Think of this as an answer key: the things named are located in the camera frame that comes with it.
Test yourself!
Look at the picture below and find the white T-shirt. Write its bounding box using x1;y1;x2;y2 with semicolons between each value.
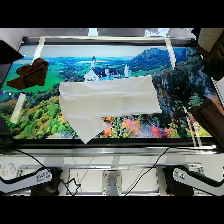
58;74;163;145

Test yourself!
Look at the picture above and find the black cable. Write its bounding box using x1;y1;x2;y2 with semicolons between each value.
11;146;83;197
124;147;171;197

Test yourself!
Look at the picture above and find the dark brown garment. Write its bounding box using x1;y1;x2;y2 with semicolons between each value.
189;98;224;149

